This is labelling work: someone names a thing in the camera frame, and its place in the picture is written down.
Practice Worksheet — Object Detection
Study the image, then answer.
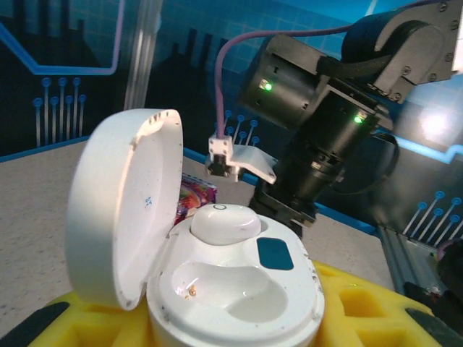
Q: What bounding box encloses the aluminium frame post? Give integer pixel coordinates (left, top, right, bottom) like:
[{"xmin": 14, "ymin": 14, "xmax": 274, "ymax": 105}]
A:
[{"xmin": 124, "ymin": 0, "xmax": 161, "ymax": 109}]

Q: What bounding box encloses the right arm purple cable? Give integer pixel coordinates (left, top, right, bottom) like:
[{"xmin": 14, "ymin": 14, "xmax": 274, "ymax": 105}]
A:
[{"xmin": 213, "ymin": 25, "xmax": 354, "ymax": 140}]

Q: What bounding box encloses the white oval charging case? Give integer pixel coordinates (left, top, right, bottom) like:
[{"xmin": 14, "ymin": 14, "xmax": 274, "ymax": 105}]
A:
[{"xmin": 64, "ymin": 108, "xmax": 326, "ymax": 347}]

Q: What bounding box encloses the purple candy bag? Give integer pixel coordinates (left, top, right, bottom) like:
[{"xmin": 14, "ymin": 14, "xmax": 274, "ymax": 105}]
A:
[{"xmin": 175, "ymin": 172, "xmax": 218, "ymax": 227}]

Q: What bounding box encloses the white oval earbud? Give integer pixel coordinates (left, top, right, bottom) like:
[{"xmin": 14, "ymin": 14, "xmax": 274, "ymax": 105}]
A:
[{"xmin": 190, "ymin": 203, "xmax": 262, "ymax": 247}]

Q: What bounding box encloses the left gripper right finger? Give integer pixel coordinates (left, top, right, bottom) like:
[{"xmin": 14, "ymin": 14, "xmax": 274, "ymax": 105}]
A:
[{"xmin": 310, "ymin": 260, "xmax": 463, "ymax": 347}]

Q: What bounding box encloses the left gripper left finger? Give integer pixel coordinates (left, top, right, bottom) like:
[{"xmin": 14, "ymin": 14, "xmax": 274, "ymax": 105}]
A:
[{"xmin": 0, "ymin": 291, "xmax": 156, "ymax": 347}]

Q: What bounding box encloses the aluminium side rail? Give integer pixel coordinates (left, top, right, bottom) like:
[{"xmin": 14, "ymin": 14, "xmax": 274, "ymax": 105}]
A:
[{"xmin": 375, "ymin": 216, "xmax": 449, "ymax": 296}]

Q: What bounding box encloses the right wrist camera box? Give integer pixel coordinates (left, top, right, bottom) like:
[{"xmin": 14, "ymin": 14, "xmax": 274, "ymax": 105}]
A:
[{"xmin": 205, "ymin": 135, "xmax": 279, "ymax": 184}]

